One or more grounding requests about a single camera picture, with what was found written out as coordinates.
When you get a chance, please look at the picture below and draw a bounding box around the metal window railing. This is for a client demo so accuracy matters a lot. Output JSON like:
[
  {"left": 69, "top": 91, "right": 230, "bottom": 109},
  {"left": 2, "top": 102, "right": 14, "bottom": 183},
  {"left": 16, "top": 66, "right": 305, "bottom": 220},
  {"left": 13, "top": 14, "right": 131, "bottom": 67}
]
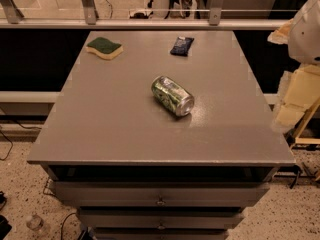
[{"left": 0, "top": 0, "right": 286, "bottom": 30}]

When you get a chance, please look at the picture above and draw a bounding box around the black floor cable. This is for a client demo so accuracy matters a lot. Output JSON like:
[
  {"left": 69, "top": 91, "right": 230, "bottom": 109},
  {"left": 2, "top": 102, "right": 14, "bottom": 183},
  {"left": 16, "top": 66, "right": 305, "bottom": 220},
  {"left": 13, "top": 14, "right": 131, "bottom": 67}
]
[{"left": 0, "top": 118, "right": 43, "bottom": 162}]

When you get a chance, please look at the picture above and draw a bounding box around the dark blue snack packet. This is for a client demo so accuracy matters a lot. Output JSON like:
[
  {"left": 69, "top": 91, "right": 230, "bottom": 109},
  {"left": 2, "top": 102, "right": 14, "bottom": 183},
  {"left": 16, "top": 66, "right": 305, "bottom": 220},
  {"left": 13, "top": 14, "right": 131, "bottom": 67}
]
[{"left": 170, "top": 36, "right": 194, "bottom": 57}]

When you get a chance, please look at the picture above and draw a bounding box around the middle grey drawer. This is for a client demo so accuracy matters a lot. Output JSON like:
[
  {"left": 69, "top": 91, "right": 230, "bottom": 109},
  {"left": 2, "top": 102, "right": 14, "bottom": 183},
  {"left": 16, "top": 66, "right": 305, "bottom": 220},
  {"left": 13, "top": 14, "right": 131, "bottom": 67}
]
[{"left": 78, "top": 209, "right": 243, "bottom": 229}]

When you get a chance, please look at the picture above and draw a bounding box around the grey drawer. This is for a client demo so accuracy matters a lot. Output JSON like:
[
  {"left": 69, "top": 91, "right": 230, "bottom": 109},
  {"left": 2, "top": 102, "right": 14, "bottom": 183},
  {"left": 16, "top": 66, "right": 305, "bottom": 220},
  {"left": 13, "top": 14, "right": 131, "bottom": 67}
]
[
  {"left": 53, "top": 182, "right": 269, "bottom": 207},
  {"left": 78, "top": 209, "right": 243, "bottom": 229}
]

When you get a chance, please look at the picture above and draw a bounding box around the clear plastic water bottle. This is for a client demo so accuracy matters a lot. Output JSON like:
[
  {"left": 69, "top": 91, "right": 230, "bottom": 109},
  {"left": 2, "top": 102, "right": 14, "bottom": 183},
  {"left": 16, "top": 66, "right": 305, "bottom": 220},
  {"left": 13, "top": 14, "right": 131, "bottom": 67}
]
[{"left": 26, "top": 214, "right": 45, "bottom": 235}]

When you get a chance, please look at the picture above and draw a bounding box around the grey drawer cabinet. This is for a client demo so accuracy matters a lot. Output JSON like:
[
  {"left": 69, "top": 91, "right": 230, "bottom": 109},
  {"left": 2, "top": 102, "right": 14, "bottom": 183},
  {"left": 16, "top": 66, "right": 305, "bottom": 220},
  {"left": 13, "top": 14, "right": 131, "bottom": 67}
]
[{"left": 28, "top": 31, "right": 295, "bottom": 240}]

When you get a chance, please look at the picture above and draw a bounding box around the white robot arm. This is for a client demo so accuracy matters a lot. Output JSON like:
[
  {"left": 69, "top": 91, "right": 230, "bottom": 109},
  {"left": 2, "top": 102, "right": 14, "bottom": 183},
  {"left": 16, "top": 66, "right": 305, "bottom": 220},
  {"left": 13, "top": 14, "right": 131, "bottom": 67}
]
[{"left": 268, "top": 0, "right": 320, "bottom": 133}]

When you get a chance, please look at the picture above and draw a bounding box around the top grey drawer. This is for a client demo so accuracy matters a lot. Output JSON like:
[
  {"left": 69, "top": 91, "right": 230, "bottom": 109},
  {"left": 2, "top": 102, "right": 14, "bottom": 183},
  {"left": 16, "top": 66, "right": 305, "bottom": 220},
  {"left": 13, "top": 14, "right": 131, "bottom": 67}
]
[{"left": 53, "top": 182, "right": 269, "bottom": 207}]

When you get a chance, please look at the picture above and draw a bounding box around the green soda can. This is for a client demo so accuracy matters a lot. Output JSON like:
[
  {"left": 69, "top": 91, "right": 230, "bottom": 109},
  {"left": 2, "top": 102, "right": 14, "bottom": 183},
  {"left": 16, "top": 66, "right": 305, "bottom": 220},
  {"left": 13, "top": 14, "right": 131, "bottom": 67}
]
[{"left": 151, "top": 76, "right": 195, "bottom": 117}]

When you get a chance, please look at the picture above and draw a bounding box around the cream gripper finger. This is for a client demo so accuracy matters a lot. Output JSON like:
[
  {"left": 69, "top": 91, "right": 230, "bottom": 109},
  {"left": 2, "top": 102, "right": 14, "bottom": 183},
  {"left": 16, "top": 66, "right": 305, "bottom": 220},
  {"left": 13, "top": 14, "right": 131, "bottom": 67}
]
[
  {"left": 267, "top": 19, "right": 293, "bottom": 45},
  {"left": 272, "top": 65, "right": 320, "bottom": 131}
]

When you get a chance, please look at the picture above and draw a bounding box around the green and yellow sponge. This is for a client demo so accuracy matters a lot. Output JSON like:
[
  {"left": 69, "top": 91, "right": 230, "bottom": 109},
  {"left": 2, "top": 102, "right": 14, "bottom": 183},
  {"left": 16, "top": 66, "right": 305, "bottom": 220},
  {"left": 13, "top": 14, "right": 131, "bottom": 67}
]
[{"left": 86, "top": 37, "right": 124, "bottom": 60}]

